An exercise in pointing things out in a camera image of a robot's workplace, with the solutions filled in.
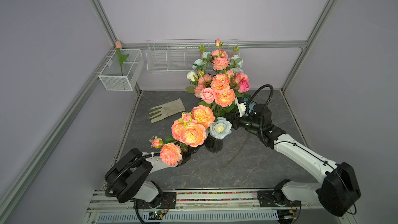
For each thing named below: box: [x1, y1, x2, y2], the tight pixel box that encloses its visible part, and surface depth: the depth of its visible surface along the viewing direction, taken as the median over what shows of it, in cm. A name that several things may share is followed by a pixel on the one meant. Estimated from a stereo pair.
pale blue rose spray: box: [185, 43, 212, 94], surface depth 77 cm
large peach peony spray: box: [149, 105, 216, 166], surface depth 45 cm
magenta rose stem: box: [234, 72, 250, 94], surface depth 64 cm
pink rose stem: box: [200, 87, 215, 104], surface depth 57 cm
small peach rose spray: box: [211, 38, 231, 71], surface depth 65 cm
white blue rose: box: [209, 116, 233, 140], surface depth 55 cm
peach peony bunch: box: [210, 73, 236, 108], surface depth 55 cm
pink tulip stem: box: [115, 40, 130, 77], surface depth 92 cm
